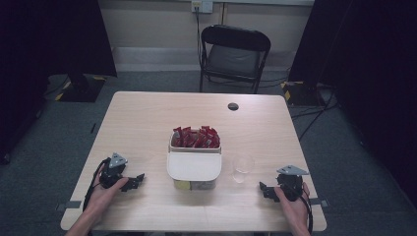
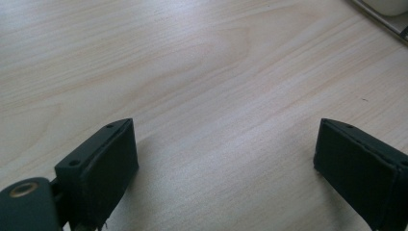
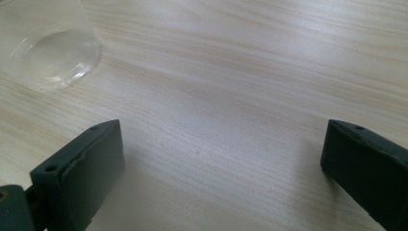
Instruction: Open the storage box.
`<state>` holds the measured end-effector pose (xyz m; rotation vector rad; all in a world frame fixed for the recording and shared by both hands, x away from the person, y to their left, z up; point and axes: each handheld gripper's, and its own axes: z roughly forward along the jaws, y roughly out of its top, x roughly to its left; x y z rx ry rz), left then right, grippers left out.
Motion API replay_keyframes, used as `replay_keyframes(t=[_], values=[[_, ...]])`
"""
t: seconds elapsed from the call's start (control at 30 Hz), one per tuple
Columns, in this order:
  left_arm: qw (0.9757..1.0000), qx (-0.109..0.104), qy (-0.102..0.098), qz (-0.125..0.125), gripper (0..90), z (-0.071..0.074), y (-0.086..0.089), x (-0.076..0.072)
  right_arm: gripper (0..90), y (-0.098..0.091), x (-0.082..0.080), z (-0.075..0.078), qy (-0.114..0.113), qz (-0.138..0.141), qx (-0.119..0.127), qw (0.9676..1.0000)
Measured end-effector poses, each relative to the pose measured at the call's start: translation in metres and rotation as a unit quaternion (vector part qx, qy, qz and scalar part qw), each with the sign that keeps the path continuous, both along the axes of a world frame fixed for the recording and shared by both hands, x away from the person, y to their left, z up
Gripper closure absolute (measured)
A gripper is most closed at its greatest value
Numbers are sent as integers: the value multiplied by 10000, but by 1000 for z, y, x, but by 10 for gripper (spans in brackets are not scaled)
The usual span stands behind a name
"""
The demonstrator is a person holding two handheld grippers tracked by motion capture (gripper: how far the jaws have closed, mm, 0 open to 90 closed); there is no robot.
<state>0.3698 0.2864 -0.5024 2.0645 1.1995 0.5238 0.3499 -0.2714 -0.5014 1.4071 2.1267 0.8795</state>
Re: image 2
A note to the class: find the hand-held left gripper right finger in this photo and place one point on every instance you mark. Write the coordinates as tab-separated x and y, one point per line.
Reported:
362	173

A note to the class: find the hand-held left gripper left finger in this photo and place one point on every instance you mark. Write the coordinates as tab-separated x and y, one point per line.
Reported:
99	166

